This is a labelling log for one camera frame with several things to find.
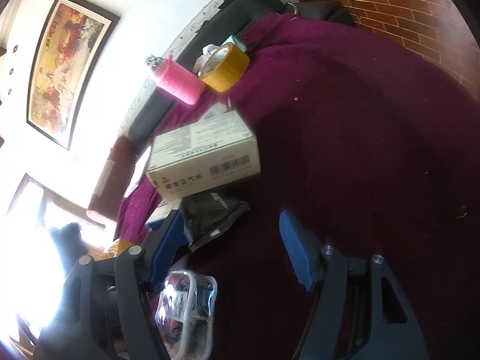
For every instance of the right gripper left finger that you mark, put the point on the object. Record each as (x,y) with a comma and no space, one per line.
(80,328)

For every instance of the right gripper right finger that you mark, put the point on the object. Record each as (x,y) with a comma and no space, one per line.
(384,325)

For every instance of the clear cartoon pencil case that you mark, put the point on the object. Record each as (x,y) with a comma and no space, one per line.
(185,314)

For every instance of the blue white small box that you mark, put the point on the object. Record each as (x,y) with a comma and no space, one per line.
(161,213)

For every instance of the black foil pouch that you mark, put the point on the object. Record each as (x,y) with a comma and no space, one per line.
(209,214)

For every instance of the white medicine box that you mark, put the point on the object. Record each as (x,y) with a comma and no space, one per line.
(204,155)

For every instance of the yellow storage box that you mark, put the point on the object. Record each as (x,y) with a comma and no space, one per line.
(116,248)

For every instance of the maroon armchair sofa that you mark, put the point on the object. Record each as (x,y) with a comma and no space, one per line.
(113,181)

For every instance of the white paper booklet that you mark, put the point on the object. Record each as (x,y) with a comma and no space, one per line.
(140,167)

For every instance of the maroon velvet table cloth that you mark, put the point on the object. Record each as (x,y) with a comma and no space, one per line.
(376,151)

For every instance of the pink sleeved water bottle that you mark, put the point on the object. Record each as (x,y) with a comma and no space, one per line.
(175,79)

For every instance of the yellow tape roll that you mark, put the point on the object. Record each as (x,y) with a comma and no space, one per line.
(224,68)

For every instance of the framed horse painting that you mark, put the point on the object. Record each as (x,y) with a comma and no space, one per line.
(72,39)

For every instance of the black sofa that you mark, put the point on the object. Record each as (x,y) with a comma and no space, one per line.
(234,18)

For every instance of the brick pattern wall panel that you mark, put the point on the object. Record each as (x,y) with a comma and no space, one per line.
(433,29)

